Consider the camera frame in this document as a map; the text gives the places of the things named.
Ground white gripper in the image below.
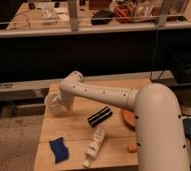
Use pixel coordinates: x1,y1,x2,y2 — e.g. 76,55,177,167
53,93,74,112

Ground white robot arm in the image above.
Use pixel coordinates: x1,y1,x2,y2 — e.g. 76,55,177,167
59,71,190,171

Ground black white striped object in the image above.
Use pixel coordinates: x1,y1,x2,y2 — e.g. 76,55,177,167
87,106,112,127

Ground blue cloth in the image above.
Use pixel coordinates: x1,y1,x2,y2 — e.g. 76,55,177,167
49,137,69,164

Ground white plastic bottle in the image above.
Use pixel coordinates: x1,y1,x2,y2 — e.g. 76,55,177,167
83,127,106,168

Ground orange bowl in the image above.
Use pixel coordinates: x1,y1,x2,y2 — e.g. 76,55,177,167
121,109,136,129

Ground orange carrot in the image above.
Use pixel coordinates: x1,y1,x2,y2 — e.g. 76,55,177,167
127,144,137,153

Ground black bag on bench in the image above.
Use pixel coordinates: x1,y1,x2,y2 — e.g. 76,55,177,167
91,10,114,25

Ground orange red bag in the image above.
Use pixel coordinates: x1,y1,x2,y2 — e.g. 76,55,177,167
114,3,134,23

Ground grey metal post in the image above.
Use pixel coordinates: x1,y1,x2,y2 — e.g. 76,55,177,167
68,0,78,31

